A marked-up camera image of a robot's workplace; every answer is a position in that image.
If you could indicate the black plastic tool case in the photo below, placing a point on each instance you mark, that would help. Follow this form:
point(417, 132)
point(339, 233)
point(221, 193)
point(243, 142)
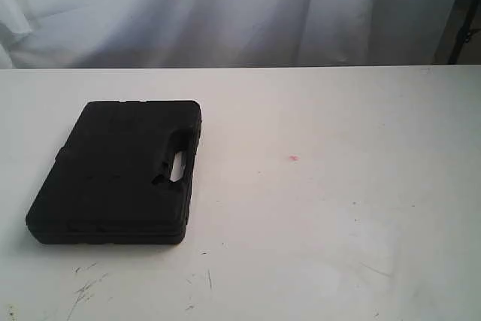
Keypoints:
point(123, 176)

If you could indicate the white backdrop curtain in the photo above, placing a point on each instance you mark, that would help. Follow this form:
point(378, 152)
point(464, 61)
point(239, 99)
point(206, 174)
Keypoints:
point(219, 33)

